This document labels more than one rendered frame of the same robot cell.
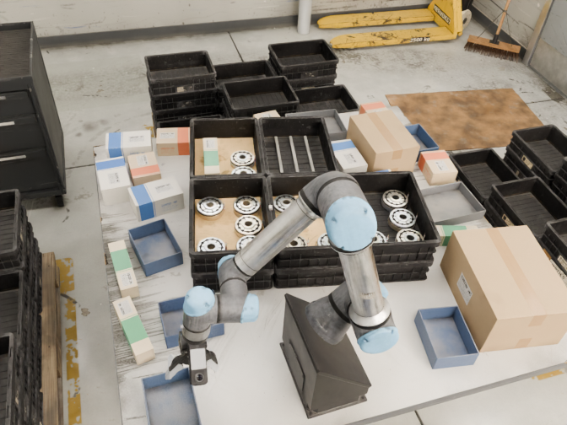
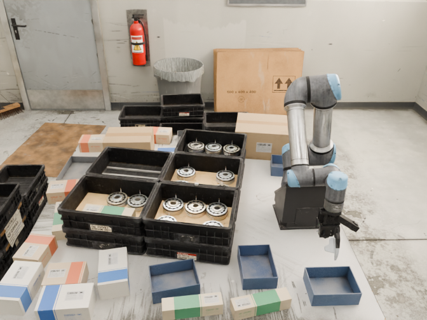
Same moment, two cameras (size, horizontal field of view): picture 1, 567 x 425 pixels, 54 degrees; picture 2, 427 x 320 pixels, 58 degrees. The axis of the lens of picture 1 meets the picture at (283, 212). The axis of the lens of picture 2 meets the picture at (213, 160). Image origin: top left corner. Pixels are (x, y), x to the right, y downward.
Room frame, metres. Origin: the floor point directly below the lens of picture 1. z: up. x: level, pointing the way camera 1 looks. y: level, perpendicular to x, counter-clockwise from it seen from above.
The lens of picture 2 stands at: (0.93, 1.53, 2.04)
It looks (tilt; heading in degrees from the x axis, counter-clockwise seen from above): 31 degrees down; 288
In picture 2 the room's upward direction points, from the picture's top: 1 degrees clockwise
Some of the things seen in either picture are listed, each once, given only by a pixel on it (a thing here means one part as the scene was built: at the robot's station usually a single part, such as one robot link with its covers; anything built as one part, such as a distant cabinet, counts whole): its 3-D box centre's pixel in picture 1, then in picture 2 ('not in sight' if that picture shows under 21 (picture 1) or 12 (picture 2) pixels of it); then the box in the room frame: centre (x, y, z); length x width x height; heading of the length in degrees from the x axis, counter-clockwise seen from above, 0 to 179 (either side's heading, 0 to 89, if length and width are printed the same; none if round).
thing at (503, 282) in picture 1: (504, 286); (265, 136); (1.31, -0.82, 0.80); 0.40 x 0.30 x 0.20; 12
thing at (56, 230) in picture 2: not in sight; (61, 220); (2.14, 0.30, 0.73); 0.24 x 0.06 x 0.06; 122
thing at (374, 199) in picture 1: (386, 217); (211, 151); (1.55, -0.40, 0.87); 0.40 x 0.30 x 0.11; 10
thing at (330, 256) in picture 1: (309, 220); (203, 178); (1.51, -0.10, 0.87); 0.40 x 0.30 x 0.11; 10
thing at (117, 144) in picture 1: (129, 147); (19, 287); (2.02, 0.73, 0.74); 0.20 x 0.12 x 0.09; 104
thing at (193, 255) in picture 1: (229, 214); (192, 205); (1.46, 0.20, 0.92); 0.40 x 0.30 x 0.02; 10
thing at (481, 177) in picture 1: (482, 186); not in sight; (2.50, -1.15, 0.26); 0.40 x 0.30 x 0.23; 20
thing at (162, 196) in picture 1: (156, 198); (114, 272); (1.69, 0.54, 0.75); 0.20 x 0.12 x 0.09; 120
